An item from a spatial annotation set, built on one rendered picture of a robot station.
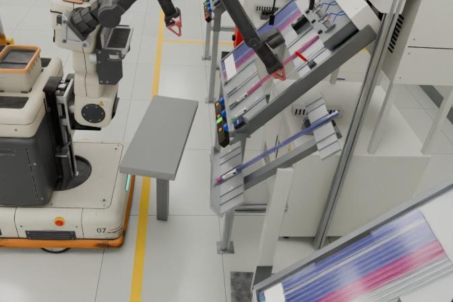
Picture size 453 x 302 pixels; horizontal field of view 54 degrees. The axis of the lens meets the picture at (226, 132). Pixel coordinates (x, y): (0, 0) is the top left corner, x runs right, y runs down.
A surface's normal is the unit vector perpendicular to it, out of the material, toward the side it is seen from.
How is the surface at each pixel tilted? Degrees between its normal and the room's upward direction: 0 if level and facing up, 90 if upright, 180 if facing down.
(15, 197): 90
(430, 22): 90
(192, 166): 0
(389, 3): 90
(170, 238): 0
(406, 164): 90
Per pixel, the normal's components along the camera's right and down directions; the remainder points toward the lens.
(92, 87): 0.06, 0.59
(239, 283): 0.09, -0.81
